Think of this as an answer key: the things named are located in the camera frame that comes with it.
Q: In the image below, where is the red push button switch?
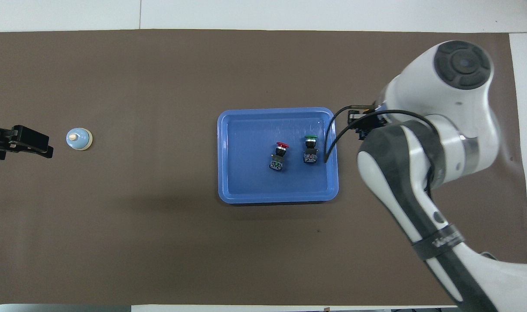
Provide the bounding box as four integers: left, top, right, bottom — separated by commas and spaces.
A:
269, 141, 290, 172

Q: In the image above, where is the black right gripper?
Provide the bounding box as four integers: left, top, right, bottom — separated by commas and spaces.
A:
358, 110, 387, 141

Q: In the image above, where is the light blue call bell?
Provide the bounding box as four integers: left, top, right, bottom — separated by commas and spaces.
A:
66, 128, 93, 151

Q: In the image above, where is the blue plastic tray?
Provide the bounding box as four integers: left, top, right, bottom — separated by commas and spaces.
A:
217, 107, 339, 205

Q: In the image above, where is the brown paper table mat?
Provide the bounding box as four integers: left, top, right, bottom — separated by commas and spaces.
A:
0, 29, 527, 306

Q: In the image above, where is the green push button switch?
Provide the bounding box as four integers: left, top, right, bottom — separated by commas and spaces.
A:
303, 134, 319, 165

